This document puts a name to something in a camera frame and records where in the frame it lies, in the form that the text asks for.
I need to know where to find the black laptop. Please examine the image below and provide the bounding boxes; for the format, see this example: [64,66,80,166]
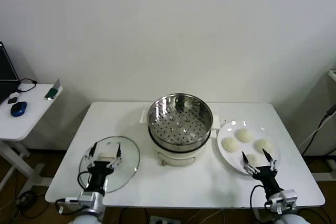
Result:
[0,40,21,105]

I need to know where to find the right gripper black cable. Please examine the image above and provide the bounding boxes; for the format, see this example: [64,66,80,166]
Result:
[249,185,271,224]

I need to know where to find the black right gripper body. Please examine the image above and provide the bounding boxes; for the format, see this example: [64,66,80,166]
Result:
[253,166,284,196]

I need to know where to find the white round plate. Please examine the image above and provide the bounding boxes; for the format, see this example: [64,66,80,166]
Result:
[216,120,281,177]

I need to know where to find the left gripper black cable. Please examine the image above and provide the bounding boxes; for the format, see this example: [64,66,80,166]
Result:
[54,170,91,213]

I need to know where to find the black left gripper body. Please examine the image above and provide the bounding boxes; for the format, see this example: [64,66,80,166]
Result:
[87,161,114,190]

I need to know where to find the white side table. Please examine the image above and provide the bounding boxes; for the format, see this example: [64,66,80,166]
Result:
[0,82,64,195]

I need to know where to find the blue computer mouse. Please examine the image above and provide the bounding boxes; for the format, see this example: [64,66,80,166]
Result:
[10,101,28,117]

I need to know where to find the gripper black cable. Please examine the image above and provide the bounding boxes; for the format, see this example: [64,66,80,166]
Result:
[249,185,271,224]
[54,170,91,213]

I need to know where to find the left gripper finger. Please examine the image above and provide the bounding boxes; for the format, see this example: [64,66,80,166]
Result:
[106,142,123,169]
[84,141,98,168]

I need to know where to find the grey wall cable with plug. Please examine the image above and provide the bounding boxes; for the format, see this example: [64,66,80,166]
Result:
[298,102,336,149]

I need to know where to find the black coiled floor cable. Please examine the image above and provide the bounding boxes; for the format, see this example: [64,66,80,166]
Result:
[16,191,37,211]

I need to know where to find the perforated steel steamer basket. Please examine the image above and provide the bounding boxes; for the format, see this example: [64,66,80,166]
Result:
[146,93,214,154]

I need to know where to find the black looped desk cable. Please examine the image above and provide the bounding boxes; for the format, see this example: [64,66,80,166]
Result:
[17,78,38,93]

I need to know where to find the white desk foot bar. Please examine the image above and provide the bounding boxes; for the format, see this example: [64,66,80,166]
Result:
[311,157,336,182]

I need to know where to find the white steamed baozi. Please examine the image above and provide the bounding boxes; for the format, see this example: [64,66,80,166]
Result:
[254,138,275,154]
[235,128,255,143]
[222,137,240,153]
[245,153,263,168]

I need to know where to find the black wall cable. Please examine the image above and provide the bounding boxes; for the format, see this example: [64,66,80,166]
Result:
[301,119,328,156]

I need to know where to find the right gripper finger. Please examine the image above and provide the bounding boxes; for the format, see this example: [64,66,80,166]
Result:
[262,148,279,172]
[240,151,259,177]

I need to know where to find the round glass pot lid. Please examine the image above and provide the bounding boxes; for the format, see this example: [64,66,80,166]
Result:
[78,136,141,193]

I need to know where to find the grey floor power strip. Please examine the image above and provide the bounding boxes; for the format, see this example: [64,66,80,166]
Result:
[149,215,182,224]

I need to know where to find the white table leg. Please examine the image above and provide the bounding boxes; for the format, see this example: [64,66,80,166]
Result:
[252,208,263,224]

